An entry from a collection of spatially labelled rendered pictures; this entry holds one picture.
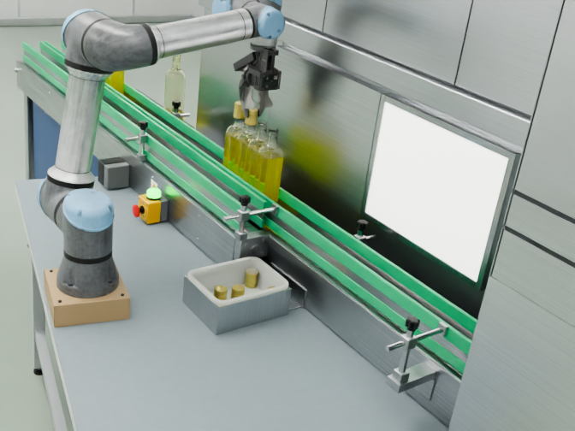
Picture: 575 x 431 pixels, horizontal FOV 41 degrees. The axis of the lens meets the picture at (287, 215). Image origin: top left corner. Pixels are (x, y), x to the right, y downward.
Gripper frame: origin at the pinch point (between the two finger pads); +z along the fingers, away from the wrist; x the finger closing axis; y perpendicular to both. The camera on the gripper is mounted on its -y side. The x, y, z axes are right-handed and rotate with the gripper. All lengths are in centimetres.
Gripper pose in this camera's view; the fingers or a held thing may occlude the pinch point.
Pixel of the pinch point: (251, 111)
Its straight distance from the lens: 225.5
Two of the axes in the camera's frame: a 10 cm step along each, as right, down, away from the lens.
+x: 8.1, -1.6, 5.6
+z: -1.2, 9.0, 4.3
